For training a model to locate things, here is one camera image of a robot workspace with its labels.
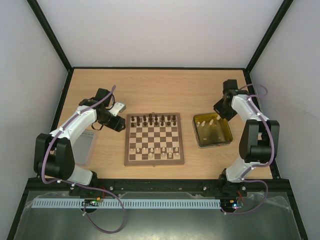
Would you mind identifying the gold tin with pieces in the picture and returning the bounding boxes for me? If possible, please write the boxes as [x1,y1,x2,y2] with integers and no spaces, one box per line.
[192,112,234,149]

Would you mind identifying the wooden chess board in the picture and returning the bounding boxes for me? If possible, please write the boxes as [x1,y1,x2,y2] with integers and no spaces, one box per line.
[124,112,185,167]

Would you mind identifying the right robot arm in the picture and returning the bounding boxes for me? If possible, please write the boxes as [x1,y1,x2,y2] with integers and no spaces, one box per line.
[213,79,280,196]

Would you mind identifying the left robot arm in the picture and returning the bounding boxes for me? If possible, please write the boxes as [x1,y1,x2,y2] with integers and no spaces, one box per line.
[33,86,126,190]

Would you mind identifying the silver tin lid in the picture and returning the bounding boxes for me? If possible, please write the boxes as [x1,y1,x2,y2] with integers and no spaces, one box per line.
[72,130,98,166]

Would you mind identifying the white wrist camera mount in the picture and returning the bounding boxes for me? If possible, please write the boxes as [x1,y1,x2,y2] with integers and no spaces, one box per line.
[108,102,126,117]

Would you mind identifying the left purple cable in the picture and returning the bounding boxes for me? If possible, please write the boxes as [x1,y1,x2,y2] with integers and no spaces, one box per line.
[39,84,128,233]

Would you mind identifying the purple cable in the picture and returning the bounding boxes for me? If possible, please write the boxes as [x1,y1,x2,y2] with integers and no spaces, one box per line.
[222,83,279,216]
[39,84,128,233]

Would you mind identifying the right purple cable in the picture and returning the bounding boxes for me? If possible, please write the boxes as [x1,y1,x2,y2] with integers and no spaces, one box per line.
[222,83,279,216]

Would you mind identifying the black frame rail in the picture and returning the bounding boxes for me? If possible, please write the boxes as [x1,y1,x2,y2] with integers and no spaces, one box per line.
[26,177,291,197]

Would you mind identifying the grey slotted cable duct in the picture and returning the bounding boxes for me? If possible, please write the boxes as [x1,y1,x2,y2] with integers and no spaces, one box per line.
[31,198,221,209]

